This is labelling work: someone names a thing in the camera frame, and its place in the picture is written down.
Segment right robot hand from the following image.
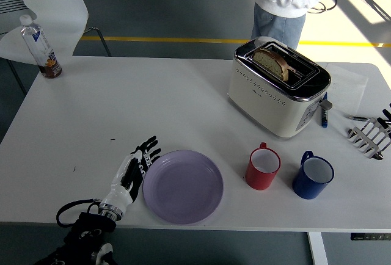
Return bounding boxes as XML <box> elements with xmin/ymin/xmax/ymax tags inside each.
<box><xmin>376</xmin><ymin>103</ymin><xmax>391</xmax><ymax>133</ymax></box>

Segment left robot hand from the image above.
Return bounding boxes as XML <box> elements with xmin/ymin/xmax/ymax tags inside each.
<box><xmin>100</xmin><ymin>136</ymin><xmax>162</xmax><ymax>213</ymax></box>

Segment purple plate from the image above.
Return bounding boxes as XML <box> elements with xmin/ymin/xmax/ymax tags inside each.
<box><xmin>142</xmin><ymin>150</ymin><xmax>224</xmax><ymax>225</ymax></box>

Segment bread slice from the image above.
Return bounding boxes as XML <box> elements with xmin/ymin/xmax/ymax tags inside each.
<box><xmin>252</xmin><ymin>47</ymin><xmax>290</xmax><ymax>82</ymax></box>

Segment silver pen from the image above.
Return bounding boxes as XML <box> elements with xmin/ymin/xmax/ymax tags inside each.
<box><xmin>346</xmin><ymin>115</ymin><xmax>379</xmax><ymax>123</ymax></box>

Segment metal toast rack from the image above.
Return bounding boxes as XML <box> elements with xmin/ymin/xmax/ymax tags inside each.
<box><xmin>346</xmin><ymin>117</ymin><xmax>391</xmax><ymax>160</ymax></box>

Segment blue marker pen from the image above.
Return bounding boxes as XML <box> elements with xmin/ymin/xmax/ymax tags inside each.
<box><xmin>320</xmin><ymin>92</ymin><xmax>329</xmax><ymax>128</ymax></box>

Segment blue mug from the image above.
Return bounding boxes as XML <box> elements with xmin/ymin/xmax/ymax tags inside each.
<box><xmin>292</xmin><ymin>150</ymin><xmax>335</xmax><ymax>200</ymax></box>

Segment black table control panel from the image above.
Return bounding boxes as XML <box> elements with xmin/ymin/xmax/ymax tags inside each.
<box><xmin>350</xmin><ymin>233</ymin><xmax>391</xmax><ymax>241</ymax></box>

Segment cream and black toaster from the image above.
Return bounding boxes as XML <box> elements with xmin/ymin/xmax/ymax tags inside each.
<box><xmin>227</xmin><ymin>36</ymin><xmax>334</xmax><ymax>140</ymax></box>

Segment red mug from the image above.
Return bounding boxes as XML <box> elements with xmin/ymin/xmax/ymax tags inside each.
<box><xmin>245</xmin><ymin>142</ymin><xmax>282</xmax><ymax>191</ymax></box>

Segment white table leg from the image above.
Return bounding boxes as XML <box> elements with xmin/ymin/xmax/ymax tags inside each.
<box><xmin>307</xmin><ymin>231</ymin><xmax>329</xmax><ymax>265</ymax></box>

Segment plastic drink bottle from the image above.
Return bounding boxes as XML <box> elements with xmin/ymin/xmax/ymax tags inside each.
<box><xmin>20</xmin><ymin>15</ymin><xmax>63</xmax><ymax>79</ymax></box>

